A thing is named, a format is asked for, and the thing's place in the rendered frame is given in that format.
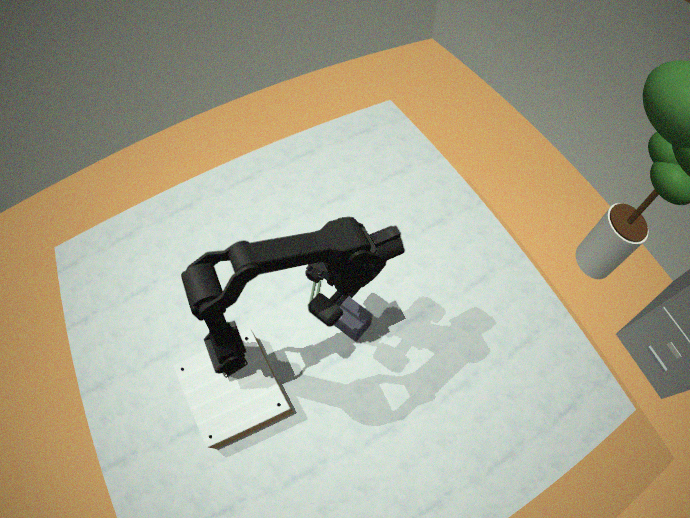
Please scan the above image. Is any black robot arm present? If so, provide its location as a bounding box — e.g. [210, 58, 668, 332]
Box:
[181, 217, 404, 378]

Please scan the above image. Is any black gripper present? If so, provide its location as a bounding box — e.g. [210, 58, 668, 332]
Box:
[308, 261, 387, 327]

